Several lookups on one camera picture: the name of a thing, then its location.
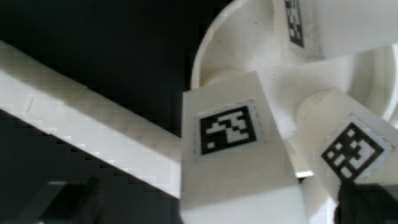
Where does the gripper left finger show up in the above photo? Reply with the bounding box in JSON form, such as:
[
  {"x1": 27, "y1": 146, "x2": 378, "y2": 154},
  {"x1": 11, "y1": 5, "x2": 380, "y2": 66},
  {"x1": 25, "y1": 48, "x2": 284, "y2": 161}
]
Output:
[{"x1": 11, "y1": 178, "x2": 105, "y2": 224}]

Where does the white round stool seat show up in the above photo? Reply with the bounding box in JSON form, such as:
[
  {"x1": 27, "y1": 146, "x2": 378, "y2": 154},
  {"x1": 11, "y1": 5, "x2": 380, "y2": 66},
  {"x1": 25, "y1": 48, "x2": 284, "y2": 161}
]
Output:
[{"x1": 190, "y1": 0, "x2": 398, "y2": 224}]

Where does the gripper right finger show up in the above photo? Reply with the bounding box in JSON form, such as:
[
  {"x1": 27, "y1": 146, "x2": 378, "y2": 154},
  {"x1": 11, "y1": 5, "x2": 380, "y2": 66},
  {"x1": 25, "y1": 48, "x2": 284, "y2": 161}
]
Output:
[{"x1": 334, "y1": 181, "x2": 398, "y2": 224}]

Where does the white U-shaped fence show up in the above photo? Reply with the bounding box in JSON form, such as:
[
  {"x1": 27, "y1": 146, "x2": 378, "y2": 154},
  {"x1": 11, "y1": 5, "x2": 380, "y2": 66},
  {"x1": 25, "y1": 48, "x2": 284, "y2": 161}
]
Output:
[{"x1": 0, "y1": 41, "x2": 181, "y2": 196}]

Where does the white stool leg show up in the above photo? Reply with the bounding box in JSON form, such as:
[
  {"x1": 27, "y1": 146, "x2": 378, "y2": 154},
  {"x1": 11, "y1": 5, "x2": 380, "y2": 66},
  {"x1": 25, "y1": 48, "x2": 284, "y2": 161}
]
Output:
[
  {"x1": 272, "y1": 0, "x2": 398, "y2": 64},
  {"x1": 290, "y1": 89, "x2": 398, "y2": 199},
  {"x1": 179, "y1": 73, "x2": 309, "y2": 224}
]

